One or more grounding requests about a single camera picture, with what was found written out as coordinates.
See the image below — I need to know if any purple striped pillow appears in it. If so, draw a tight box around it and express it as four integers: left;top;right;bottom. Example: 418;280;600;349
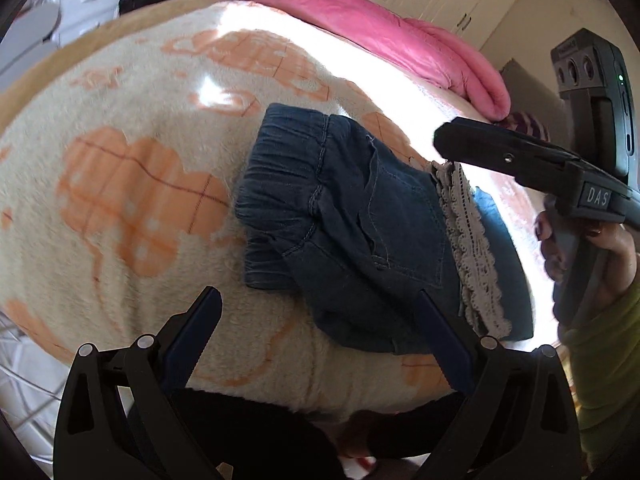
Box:
499;112;550;142

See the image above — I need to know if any white drawer cabinet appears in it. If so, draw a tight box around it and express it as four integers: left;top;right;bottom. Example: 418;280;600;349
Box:
1;0;120;89

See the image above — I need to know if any green sleeve right forearm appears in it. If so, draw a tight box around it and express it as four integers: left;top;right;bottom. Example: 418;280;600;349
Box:
560;282;639;468

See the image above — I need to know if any right hand with painted nails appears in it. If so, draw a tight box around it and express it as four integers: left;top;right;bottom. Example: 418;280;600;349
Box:
534;210;639;316

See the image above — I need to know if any pink quilted comforter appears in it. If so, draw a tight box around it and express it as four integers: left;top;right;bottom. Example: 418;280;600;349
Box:
243;0;511;122

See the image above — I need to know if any dark grey upholstered headboard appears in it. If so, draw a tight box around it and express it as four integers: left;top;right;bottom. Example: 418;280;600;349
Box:
500;60;570;148

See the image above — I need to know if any cream orange patterned bed blanket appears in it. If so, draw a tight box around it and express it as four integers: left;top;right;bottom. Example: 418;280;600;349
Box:
1;0;485;416

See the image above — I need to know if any blue denim pants lace hem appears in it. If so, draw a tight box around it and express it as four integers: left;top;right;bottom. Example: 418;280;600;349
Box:
235;103;534;356

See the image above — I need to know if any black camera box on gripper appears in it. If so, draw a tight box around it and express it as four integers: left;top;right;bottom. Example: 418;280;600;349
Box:
551;28;639;188

